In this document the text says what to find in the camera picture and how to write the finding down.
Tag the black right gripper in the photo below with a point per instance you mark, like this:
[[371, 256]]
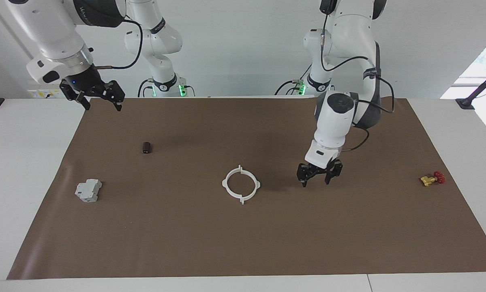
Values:
[[84, 81]]

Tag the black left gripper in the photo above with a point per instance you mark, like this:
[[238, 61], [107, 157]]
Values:
[[319, 168]]

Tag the white half pipe clamp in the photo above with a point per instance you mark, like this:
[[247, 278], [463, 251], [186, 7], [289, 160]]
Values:
[[254, 186], [228, 184]]

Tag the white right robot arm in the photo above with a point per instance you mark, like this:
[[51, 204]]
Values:
[[52, 36]]

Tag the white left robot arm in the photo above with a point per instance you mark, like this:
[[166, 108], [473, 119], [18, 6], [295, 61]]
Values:
[[334, 121]]

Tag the yellow labelled power strip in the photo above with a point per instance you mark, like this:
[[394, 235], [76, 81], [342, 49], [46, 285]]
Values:
[[44, 93]]

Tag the small dark brown cylinder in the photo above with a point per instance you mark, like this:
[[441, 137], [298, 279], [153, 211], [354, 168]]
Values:
[[146, 148]]

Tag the white circuit breaker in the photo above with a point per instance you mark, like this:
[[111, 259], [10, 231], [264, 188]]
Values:
[[88, 191]]

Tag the brown paper table mat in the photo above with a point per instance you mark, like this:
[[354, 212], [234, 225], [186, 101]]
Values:
[[242, 243]]

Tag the black camera stand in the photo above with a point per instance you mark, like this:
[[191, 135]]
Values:
[[480, 87]]

